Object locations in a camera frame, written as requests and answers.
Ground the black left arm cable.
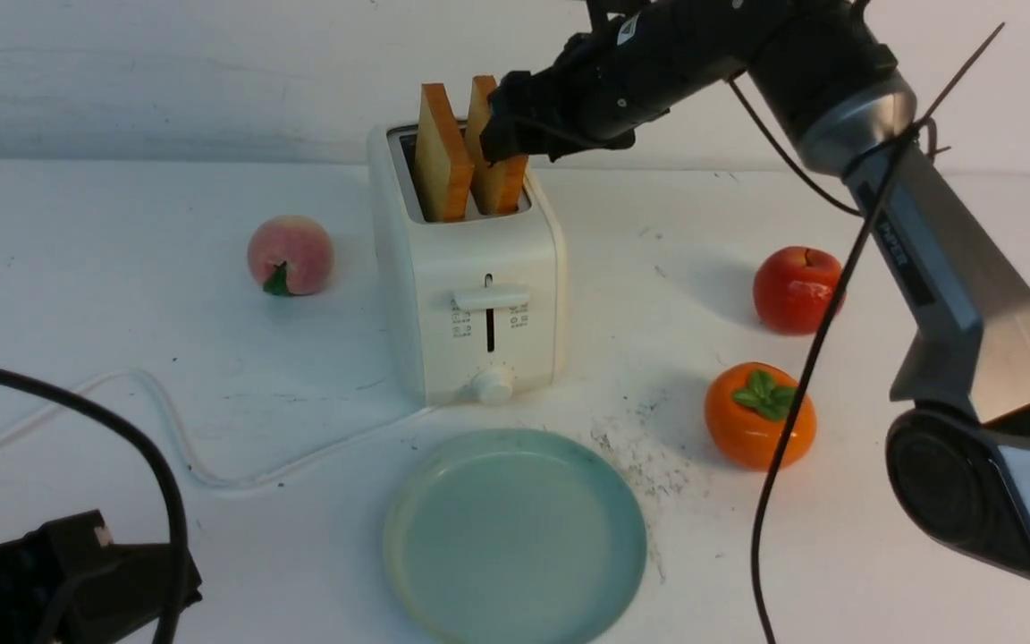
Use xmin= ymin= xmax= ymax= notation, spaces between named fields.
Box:
xmin=0 ymin=360 xmax=190 ymax=644

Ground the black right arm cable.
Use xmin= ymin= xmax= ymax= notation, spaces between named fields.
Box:
xmin=728 ymin=22 xmax=1006 ymax=644

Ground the pink peach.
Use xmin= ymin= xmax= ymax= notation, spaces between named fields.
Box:
xmin=247 ymin=216 xmax=335 ymax=297

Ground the orange persimmon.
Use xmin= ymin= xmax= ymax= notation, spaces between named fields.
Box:
xmin=703 ymin=362 xmax=798 ymax=472

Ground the red apple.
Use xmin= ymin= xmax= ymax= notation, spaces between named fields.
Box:
xmin=752 ymin=246 xmax=842 ymax=335

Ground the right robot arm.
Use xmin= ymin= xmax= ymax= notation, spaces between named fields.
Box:
xmin=482 ymin=1 xmax=1030 ymax=580

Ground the light green plate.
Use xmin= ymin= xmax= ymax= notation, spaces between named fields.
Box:
xmin=383 ymin=428 xmax=649 ymax=643

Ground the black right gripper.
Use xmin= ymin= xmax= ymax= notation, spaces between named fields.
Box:
xmin=479 ymin=1 xmax=780 ymax=163

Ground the white toaster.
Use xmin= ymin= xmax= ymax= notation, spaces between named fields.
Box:
xmin=367 ymin=123 xmax=569 ymax=407

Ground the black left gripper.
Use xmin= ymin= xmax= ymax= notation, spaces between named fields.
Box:
xmin=0 ymin=510 xmax=203 ymax=643

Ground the toast slice slot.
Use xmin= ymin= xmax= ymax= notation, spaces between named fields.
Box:
xmin=413 ymin=84 xmax=475 ymax=223
xmin=464 ymin=76 xmax=528 ymax=216

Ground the white power cable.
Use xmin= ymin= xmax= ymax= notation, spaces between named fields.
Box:
xmin=0 ymin=367 xmax=435 ymax=492

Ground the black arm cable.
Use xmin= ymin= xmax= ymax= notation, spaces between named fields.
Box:
xmin=728 ymin=22 xmax=1006 ymax=644
xmin=0 ymin=360 xmax=190 ymax=644

